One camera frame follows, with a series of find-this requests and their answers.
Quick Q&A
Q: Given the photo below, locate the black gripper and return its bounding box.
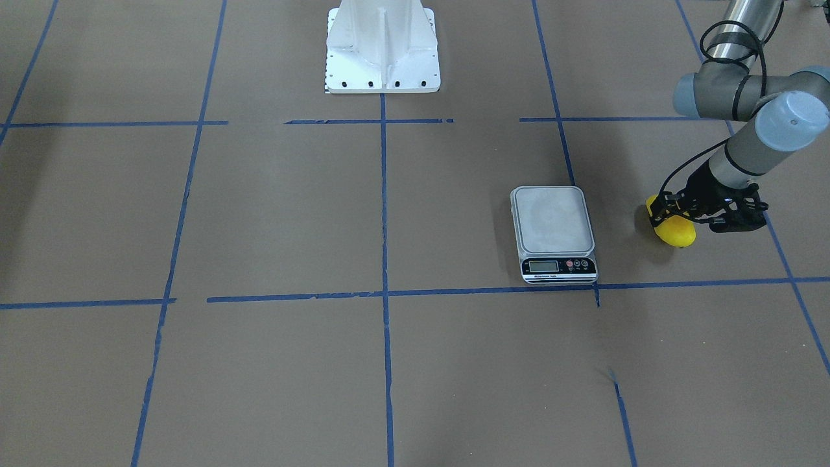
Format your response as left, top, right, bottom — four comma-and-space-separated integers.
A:
652, 162, 741, 225

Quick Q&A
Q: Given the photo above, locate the yellow mango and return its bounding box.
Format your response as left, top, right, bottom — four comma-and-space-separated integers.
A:
646, 195, 697, 248

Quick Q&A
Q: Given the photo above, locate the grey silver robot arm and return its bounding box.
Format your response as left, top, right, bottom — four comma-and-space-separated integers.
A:
647, 1, 828, 232

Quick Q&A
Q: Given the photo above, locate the silver digital kitchen scale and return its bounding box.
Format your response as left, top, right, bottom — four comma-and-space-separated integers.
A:
510, 186, 599, 285

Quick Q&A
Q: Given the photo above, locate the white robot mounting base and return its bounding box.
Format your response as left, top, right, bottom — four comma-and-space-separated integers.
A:
324, 1, 442, 94

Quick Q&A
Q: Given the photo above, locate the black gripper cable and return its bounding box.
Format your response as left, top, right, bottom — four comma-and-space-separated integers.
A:
656, 19, 787, 202

